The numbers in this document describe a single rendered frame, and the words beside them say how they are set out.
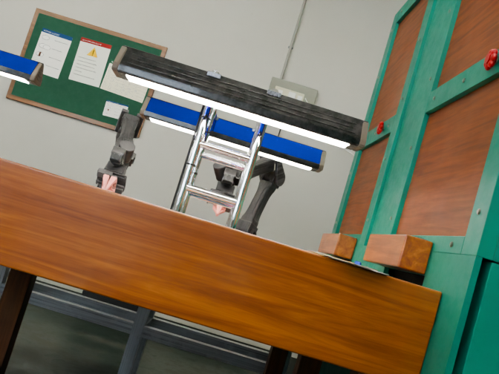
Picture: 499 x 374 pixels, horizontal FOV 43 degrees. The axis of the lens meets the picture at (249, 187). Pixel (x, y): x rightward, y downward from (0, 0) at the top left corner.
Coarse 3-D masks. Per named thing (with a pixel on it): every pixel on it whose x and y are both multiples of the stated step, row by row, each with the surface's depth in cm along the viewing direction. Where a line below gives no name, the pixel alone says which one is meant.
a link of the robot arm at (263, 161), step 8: (264, 160) 254; (272, 160) 255; (256, 168) 248; (264, 168) 253; (272, 168) 256; (280, 168) 258; (240, 176) 238; (256, 176) 249; (280, 176) 259; (280, 184) 260
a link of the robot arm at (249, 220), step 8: (264, 176) 261; (272, 176) 259; (264, 184) 259; (272, 184) 258; (256, 192) 259; (264, 192) 257; (272, 192) 260; (256, 200) 256; (264, 200) 257; (248, 208) 256; (256, 208) 254; (248, 216) 254; (256, 216) 254; (240, 224) 253; (248, 224) 251; (256, 224) 254; (248, 232) 250
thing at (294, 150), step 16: (144, 112) 201; (160, 112) 202; (176, 112) 203; (192, 112) 205; (192, 128) 201; (224, 128) 203; (240, 128) 205; (240, 144) 202; (272, 144) 204; (288, 144) 205; (288, 160) 203; (304, 160) 203; (320, 160) 204
